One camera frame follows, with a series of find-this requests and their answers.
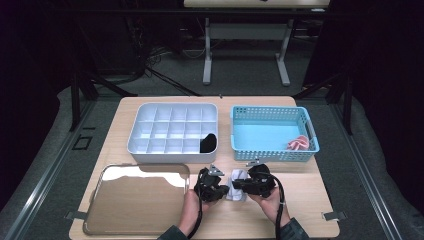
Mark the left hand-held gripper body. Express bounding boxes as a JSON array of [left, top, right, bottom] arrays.
[[194, 164, 225, 203]]

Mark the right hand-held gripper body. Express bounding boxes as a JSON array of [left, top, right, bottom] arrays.
[[246, 159, 278, 198]]

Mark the white sock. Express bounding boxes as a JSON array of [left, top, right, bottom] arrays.
[[226, 168, 250, 202]]

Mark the black sock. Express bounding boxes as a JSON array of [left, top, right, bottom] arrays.
[[199, 133, 218, 154]]

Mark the blue perforated plastic basket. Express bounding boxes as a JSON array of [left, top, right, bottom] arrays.
[[230, 105, 320, 163]]

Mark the pink sock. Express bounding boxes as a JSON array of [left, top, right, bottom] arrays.
[[287, 135, 311, 152]]

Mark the white compartment organizer box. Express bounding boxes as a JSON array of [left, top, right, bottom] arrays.
[[126, 102, 219, 165]]

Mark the person's right hand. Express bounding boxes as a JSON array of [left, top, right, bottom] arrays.
[[248, 187, 291, 229]]

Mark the person's left hand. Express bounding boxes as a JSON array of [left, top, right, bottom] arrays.
[[178, 189, 217, 232]]

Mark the grey tape tab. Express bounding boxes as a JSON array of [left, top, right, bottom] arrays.
[[322, 211, 348, 222], [64, 210, 88, 221]]

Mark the black metal stand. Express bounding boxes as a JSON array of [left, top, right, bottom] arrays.
[[68, 71, 138, 133], [293, 71, 355, 136]]

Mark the desk with white legs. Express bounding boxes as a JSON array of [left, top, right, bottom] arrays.
[[183, 0, 331, 87]]

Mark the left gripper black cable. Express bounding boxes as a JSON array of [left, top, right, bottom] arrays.
[[187, 189, 205, 240]]

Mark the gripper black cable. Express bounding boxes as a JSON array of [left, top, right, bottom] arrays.
[[187, 189, 205, 240], [266, 173, 286, 240]]

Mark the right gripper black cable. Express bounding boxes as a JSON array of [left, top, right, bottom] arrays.
[[266, 173, 286, 240]]

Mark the aluminium floor rail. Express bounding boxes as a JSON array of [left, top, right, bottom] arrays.
[[328, 103, 405, 240], [0, 99, 98, 240]]

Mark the bundle of floor cables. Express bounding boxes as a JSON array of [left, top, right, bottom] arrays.
[[126, 16, 202, 98]]

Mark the black horizontal frame bar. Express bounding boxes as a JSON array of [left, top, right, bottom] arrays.
[[49, 8, 334, 18]]

